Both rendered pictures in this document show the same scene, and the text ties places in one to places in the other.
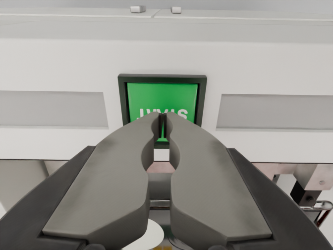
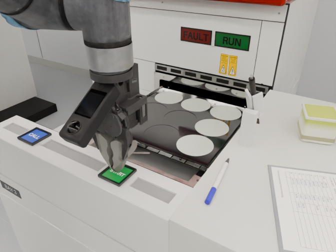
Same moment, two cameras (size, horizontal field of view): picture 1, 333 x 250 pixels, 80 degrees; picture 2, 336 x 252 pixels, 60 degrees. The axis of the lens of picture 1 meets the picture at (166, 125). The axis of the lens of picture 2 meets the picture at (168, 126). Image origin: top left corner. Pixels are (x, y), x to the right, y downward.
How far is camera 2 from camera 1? 50 cm
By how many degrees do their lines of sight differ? 35
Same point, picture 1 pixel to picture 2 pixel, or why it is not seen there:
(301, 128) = (85, 155)
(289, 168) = not seen: hidden behind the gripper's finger
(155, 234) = (182, 141)
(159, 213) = (170, 150)
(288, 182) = not seen: hidden behind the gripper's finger
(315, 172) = (91, 143)
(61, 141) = (157, 180)
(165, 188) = (174, 165)
